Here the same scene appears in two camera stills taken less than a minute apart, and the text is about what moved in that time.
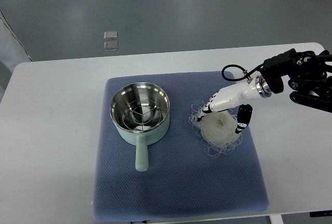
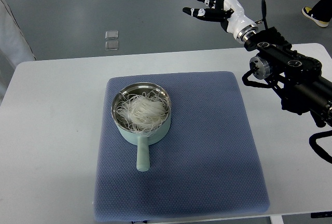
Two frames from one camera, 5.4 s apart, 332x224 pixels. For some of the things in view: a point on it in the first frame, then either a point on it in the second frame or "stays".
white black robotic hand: [233, 96] to [225, 9]
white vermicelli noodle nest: [217, 130] to [142, 112]
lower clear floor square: [110, 45] stays
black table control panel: [321, 213] stays
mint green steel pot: [140, 113] stays
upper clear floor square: [110, 35] stays
